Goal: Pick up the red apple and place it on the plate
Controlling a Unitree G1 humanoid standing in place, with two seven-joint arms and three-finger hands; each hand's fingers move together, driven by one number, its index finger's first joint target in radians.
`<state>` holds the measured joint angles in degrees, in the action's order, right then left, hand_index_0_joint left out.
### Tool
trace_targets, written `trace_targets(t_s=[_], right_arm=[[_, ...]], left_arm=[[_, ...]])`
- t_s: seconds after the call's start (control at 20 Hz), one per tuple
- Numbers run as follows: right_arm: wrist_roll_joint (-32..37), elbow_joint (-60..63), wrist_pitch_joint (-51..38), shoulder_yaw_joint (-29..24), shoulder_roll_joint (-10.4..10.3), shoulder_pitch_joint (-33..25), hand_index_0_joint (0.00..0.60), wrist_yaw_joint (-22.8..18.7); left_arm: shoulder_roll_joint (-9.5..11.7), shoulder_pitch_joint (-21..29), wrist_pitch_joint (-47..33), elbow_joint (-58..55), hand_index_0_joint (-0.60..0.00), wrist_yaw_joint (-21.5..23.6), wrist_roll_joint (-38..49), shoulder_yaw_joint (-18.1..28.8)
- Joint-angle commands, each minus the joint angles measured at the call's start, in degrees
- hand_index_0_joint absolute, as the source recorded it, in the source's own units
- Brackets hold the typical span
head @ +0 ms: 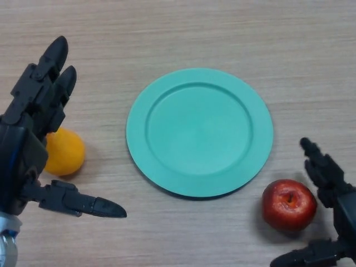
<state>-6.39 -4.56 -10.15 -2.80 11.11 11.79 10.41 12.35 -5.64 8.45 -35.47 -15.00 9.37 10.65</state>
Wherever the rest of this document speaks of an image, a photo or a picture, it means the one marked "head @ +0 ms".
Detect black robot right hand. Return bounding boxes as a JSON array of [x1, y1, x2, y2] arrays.
[[269, 137, 356, 267]]

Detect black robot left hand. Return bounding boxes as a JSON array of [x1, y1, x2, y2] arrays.
[[0, 35, 127, 219]]

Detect red apple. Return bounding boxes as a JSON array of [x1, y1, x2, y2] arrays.
[[262, 179, 318, 233]]

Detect green round plate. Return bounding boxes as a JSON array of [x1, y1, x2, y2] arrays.
[[126, 67, 275, 199]]

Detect orange pear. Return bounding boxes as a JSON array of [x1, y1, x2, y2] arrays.
[[43, 127, 86, 177]]

